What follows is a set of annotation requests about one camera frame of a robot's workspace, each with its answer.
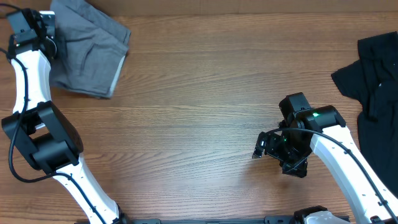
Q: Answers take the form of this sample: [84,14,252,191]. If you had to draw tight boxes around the grey shorts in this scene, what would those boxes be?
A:
[50,0,131,98]

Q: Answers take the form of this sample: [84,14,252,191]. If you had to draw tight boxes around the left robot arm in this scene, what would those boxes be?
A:
[1,9,129,224]

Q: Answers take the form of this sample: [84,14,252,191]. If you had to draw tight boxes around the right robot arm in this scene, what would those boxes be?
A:
[252,106,397,223]

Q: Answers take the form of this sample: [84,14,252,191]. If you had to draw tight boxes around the black shirt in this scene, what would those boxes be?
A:
[331,32,397,195]

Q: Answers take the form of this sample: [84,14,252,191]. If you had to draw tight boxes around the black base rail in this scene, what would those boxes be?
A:
[130,215,351,224]

